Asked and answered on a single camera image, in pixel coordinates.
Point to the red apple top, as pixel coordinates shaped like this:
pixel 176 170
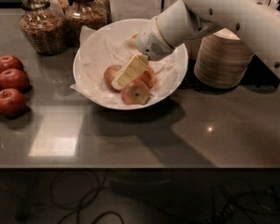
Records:
pixel 9 61

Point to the granola glass jar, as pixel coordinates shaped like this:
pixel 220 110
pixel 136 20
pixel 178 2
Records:
pixel 44 29
pixel 89 13

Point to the white paper liner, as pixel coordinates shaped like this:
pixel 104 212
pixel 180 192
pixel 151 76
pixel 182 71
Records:
pixel 99 50

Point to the stack of paper bowls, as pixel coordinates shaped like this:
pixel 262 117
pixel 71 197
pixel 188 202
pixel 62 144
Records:
pixel 222 60
pixel 193 47

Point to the white bowl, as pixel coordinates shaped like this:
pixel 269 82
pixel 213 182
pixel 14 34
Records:
pixel 177 69

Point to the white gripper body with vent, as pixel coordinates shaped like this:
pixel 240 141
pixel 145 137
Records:
pixel 150 41

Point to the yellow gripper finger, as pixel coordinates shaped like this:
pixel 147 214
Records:
pixel 135 66

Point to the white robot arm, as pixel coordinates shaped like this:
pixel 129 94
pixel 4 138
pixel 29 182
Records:
pixel 256 24

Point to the middle granola glass jar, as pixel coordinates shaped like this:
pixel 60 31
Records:
pixel 89 13

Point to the white napkin dispenser box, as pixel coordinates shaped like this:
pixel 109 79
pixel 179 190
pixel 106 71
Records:
pixel 134 9

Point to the red apple front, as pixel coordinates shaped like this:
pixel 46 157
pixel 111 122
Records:
pixel 12 103

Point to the front stack of paper bowls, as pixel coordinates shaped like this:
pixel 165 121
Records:
pixel 222 60

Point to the front left granola glass jar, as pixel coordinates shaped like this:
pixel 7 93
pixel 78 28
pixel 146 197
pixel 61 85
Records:
pixel 44 29

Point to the yellow-red apple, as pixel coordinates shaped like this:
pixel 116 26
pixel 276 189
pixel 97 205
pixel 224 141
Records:
pixel 109 74
pixel 148 77
pixel 135 93

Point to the red apple middle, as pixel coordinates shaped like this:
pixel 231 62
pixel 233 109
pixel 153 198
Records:
pixel 15 79

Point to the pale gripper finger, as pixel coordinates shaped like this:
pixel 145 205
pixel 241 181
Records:
pixel 125 75

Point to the rear stack of paper bowls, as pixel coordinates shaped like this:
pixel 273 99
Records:
pixel 193 47

